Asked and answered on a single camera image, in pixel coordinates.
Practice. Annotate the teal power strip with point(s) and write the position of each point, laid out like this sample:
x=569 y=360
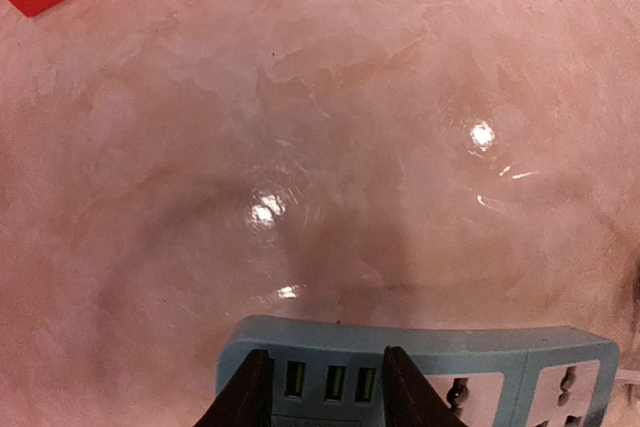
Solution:
x=327 y=374

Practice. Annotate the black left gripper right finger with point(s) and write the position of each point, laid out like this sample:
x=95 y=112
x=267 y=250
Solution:
x=409 y=399

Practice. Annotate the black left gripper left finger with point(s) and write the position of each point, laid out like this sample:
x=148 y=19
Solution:
x=247 y=398

